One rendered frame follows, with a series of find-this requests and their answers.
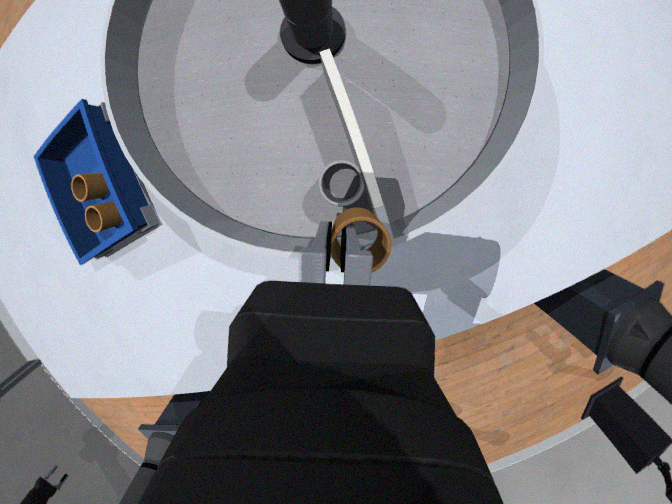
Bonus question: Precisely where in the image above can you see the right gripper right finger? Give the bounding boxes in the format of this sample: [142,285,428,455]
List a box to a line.
[346,224,382,283]

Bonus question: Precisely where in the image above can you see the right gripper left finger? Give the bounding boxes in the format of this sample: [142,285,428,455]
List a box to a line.
[300,218,340,283]

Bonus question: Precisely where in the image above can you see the bronze bushing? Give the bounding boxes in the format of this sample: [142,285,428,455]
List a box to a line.
[70,171,111,204]
[84,201,126,236]
[328,207,395,270]

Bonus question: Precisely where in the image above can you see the grey turntable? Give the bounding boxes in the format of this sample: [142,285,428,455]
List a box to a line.
[105,0,540,253]

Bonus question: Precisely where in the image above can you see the blue crate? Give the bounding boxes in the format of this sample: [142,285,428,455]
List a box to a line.
[33,99,150,264]

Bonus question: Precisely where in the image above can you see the white table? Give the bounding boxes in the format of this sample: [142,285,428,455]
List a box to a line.
[0,0,672,411]

